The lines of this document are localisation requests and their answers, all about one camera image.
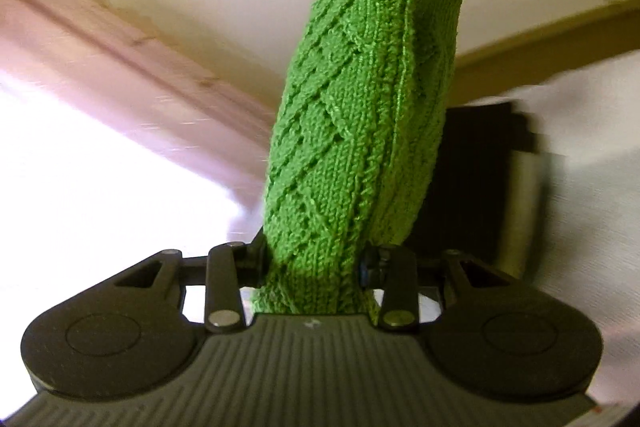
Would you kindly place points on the stack of dark folded clothes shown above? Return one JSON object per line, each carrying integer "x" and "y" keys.
{"x": 475, "y": 187}

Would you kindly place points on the green knitted sweater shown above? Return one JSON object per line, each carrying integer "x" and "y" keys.
{"x": 350, "y": 117}

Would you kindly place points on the brown wooden trim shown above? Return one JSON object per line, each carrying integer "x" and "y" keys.
{"x": 540, "y": 42}

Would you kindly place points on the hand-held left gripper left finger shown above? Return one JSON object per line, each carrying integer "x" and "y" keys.
{"x": 252, "y": 264}

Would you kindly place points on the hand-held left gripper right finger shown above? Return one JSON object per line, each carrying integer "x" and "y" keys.
{"x": 367, "y": 269}

